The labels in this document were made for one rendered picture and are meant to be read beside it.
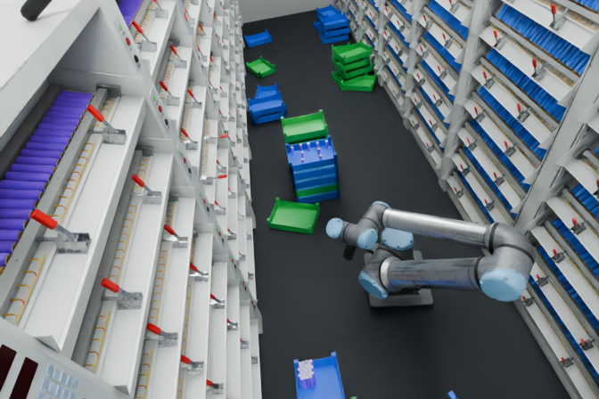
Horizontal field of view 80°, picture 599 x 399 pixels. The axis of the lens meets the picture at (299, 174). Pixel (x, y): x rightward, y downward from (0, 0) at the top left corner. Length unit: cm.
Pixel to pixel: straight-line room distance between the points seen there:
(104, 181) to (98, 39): 33
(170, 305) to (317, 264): 135
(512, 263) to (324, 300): 109
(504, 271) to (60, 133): 122
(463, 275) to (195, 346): 88
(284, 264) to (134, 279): 151
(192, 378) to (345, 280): 124
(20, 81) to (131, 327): 44
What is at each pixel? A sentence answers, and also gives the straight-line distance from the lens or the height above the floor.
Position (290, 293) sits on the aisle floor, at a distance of 214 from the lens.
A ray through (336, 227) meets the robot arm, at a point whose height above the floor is 59.
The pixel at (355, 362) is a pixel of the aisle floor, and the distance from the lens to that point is 197.
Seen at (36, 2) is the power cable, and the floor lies 172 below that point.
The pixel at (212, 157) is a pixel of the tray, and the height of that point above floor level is 89.
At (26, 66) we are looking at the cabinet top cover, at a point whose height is 169.
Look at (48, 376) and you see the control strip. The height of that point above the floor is 146.
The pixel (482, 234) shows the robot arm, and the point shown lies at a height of 77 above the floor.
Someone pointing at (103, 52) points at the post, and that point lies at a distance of 95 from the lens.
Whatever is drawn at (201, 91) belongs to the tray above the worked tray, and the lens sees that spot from 171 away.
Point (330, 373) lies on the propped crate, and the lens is 194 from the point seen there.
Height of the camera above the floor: 188
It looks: 44 degrees down
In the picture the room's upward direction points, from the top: 10 degrees counter-clockwise
